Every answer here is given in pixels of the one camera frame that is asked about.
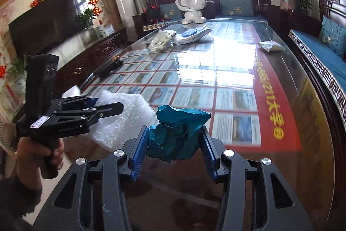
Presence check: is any dark wooden side table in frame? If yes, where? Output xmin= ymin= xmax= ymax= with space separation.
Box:
xmin=270 ymin=5 xmax=322 ymax=40
xmin=132 ymin=13 xmax=148 ymax=40

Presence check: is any person's left forearm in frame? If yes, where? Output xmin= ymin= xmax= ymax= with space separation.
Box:
xmin=0 ymin=177 xmax=44 ymax=231

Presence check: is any blue sofa seat pad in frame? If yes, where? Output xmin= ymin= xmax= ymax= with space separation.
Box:
xmin=289 ymin=29 xmax=346 ymax=123

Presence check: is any white foam piece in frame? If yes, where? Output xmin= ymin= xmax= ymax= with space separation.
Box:
xmin=62 ymin=86 xmax=82 ymax=99

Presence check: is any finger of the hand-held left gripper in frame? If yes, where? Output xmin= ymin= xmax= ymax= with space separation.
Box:
xmin=53 ymin=102 xmax=124 ymax=129
xmin=55 ymin=96 xmax=99 ymax=112

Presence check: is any black flat television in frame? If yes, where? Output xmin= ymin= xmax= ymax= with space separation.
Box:
xmin=8 ymin=0 xmax=94 ymax=57

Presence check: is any blue white wipes packet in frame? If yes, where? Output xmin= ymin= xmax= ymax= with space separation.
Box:
xmin=173 ymin=26 xmax=213 ymax=45

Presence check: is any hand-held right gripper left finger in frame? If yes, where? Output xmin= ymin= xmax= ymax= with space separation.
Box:
xmin=35 ymin=125 xmax=150 ymax=231

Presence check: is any dark wooden television cabinet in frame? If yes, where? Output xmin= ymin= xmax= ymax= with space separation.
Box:
xmin=53 ymin=27 xmax=127 ymax=91

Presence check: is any long carved wooden sofa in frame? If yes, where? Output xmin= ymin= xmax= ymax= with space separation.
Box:
xmin=288 ymin=0 xmax=346 ymax=145

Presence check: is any small clear packet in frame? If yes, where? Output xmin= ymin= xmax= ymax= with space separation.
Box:
xmin=258 ymin=41 xmax=286 ymax=53

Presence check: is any person's left hand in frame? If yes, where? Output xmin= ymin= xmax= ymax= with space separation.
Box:
xmin=16 ymin=135 xmax=65 ymax=189

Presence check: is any small white box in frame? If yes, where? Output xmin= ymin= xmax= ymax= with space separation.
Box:
xmin=98 ymin=24 xmax=115 ymax=37

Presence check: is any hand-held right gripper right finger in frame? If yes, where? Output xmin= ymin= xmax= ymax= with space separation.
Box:
xmin=199 ymin=127 xmax=314 ymax=231

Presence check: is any white bubble wrap bundle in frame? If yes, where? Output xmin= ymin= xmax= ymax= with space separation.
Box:
xmin=92 ymin=92 xmax=157 ymax=152

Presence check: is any white patterned plastic bag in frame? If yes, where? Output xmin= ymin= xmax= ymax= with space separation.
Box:
xmin=148 ymin=29 xmax=173 ymax=51

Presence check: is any bamboo plant in vase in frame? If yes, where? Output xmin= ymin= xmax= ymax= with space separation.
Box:
xmin=76 ymin=8 xmax=98 ymax=43

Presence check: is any teal paper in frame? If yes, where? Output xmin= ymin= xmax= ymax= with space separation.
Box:
xmin=146 ymin=105 xmax=212 ymax=163

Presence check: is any black bag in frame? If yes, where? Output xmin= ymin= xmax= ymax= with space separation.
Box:
xmin=146 ymin=6 xmax=163 ymax=24

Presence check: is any white robot toy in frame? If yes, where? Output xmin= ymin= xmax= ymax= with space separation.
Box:
xmin=176 ymin=0 xmax=207 ymax=25

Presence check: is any leafy plant in vase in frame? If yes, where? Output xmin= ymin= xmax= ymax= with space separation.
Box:
xmin=8 ymin=54 xmax=30 ymax=93

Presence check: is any teal floral cushion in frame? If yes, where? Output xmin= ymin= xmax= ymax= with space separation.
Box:
xmin=318 ymin=15 xmax=346 ymax=58
xmin=218 ymin=0 xmax=255 ymax=17
xmin=159 ymin=2 xmax=182 ymax=21

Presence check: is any black cable bundle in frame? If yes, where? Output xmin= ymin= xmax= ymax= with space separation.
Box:
xmin=93 ymin=59 xmax=123 ymax=78

